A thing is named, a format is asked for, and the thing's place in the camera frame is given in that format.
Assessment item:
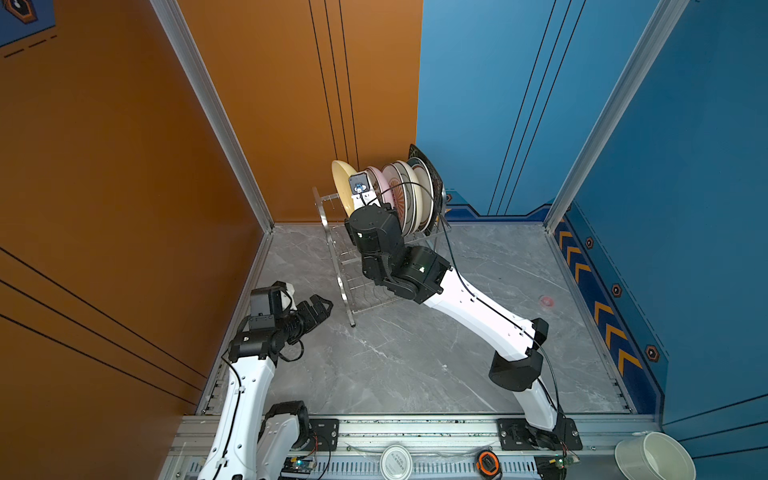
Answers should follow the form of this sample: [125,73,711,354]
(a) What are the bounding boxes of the steel wire dish rack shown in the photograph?
[315,194,452,316]

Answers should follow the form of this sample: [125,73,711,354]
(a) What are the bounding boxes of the pink round plate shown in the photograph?
[366,167,396,207]

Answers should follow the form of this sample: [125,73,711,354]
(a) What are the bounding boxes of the white plate orange sunburst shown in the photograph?
[383,164,410,235]

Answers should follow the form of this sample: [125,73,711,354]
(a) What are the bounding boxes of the cream round plate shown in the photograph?
[405,163,426,233]

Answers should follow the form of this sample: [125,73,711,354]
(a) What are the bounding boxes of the yellow round plate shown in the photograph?
[331,160,357,216]

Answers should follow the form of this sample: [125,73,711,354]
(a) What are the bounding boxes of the white plate green red rim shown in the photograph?
[409,157,434,231]

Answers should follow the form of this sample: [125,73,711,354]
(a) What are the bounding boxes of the black floral square plate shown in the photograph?
[407,144,447,235]

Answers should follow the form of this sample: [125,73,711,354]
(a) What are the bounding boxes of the white plate green quatrefoil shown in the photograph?
[394,160,418,235]

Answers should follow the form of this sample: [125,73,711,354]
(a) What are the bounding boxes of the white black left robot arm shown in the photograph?
[199,281,333,479]

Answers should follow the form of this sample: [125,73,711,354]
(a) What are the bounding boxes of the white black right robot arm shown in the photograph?
[345,204,583,451]

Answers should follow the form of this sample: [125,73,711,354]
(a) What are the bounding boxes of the green circuit board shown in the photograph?
[281,457,317,479]

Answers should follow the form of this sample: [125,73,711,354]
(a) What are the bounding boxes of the white round lid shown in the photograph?
[379,444,414,480]

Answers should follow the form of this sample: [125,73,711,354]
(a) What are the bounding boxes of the orange black tape measure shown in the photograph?
[475,449,503,480]

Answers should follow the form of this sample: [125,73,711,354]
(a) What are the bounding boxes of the white bucket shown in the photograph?
[614,432,697,480]

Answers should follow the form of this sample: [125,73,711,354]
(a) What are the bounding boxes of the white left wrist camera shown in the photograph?
[274,281,295,310]

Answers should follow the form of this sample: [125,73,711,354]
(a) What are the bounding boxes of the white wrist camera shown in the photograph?
[348,172,377,210]
[274,281,295,310]

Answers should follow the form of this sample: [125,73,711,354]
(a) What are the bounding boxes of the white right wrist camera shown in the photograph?
[348,172,377,210]

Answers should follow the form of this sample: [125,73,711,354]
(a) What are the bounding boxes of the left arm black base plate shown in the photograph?
[294,417,340,452]

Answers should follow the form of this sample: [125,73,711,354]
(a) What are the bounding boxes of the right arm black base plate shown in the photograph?
[496,416,583,452]

